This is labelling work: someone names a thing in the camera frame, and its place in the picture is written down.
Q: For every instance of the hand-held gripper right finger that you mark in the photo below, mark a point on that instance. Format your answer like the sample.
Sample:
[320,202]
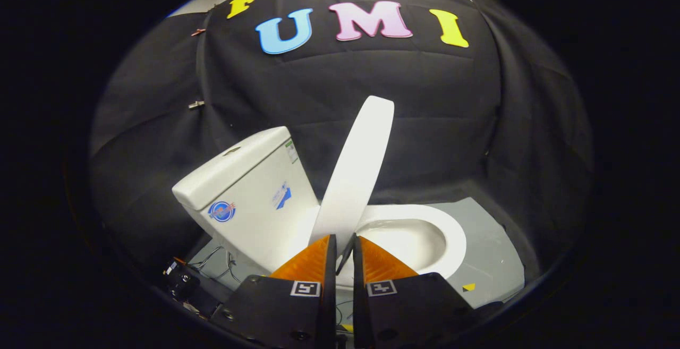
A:
[358,296]

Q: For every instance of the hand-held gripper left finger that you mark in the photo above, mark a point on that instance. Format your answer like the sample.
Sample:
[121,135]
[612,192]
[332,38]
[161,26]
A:
[330,296]

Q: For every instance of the white toilet lid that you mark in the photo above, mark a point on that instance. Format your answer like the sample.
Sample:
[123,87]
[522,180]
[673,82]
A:
[356,179]

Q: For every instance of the white toilet bowl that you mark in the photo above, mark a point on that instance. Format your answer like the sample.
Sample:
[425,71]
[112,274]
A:
[441,232]

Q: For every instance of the white toilet tank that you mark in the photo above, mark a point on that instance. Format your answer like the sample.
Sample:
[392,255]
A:
[249,216]

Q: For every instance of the dark electronic device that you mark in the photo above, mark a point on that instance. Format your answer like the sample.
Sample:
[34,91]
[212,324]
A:
[183,282]

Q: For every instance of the black backdrop cloth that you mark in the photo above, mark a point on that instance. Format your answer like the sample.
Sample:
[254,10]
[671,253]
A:
[425,126]

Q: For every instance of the small metal clip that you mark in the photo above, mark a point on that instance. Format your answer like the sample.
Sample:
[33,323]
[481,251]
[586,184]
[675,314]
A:
[196,104]

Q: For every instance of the small red clip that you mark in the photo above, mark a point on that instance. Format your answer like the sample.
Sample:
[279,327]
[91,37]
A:
[198,32]

